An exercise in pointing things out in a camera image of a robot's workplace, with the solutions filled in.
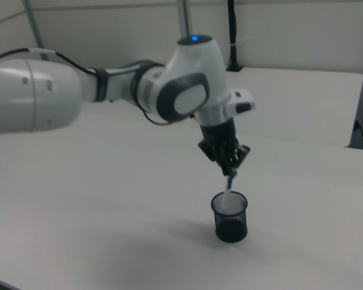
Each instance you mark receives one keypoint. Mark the black mesh pen cup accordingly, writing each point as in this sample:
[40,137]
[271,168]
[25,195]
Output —
[231,226]

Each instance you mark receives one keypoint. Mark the grey slanted metal pole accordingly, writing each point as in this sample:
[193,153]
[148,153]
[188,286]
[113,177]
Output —
[36,27]

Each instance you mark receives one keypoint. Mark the white adjacent table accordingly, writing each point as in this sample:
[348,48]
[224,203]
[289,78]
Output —
[290,99]

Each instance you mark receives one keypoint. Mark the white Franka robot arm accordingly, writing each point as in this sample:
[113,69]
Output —
[187,87]

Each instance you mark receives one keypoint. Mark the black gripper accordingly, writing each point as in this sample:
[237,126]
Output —
[219,136]

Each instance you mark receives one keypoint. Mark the white marker with blue cap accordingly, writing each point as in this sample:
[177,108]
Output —
[227,196]

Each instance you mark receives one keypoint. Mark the grey vertical metal pole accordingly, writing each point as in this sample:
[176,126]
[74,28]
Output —
[184,16]

